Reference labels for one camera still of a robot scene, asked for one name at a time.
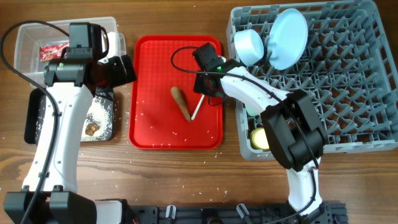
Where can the light blue bowl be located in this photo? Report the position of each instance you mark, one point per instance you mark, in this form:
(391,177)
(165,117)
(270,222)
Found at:
(249,46)

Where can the grey dishwasher rack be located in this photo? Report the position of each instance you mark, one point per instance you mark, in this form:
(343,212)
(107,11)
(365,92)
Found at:
(349,73)

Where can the clear plastic bin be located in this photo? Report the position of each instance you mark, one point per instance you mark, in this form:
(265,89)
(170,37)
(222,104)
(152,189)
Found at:
(31,37)

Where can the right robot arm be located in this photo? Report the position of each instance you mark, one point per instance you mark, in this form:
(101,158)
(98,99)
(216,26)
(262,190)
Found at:
(292,126)

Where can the red snack wrapper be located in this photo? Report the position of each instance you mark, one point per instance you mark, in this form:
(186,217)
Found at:
(50,52)

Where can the black plastic tray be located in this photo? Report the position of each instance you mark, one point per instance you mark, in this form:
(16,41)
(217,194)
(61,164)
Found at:
(36,112)

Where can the brown food scrap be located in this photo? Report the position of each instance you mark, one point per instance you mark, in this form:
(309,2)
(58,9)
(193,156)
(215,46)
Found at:
(91,129)

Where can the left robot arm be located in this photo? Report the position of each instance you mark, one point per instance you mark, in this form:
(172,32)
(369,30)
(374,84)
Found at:
(49,193)

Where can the mint green bowl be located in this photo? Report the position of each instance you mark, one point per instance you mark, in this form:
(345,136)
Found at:
(251,112)

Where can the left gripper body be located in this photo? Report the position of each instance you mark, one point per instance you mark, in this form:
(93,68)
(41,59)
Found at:
(114,74)

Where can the yellow plastic cup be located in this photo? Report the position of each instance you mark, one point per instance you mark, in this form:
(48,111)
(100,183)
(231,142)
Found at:
(259,140)

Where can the brown carrot-shaped food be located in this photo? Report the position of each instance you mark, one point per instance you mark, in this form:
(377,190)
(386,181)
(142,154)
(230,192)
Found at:
(180,101)

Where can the white rice pile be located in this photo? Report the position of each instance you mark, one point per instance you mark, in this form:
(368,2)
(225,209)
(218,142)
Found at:
(101,113)

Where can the red serving tray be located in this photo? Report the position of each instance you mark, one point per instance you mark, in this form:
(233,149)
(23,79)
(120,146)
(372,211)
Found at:
(156,122)

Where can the white plastic spoon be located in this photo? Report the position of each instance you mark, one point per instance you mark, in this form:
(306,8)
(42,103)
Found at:
(194,115)

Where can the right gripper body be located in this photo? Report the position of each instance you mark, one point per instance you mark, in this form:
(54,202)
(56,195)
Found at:
(200,86)

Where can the light blue plate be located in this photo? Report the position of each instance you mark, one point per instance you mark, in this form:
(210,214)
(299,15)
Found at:
(288,39)

